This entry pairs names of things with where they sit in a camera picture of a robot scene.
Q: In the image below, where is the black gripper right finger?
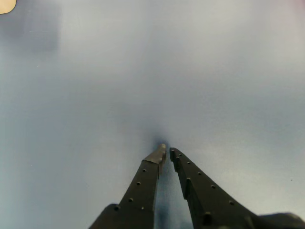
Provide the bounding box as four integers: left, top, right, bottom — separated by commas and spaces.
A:
169, 147, 259, 229

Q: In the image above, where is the beige metal box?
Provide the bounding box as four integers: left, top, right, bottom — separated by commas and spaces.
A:
0, 0, 17, 14

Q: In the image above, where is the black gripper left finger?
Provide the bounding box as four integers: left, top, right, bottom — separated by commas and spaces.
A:
88, 144, 167, 229

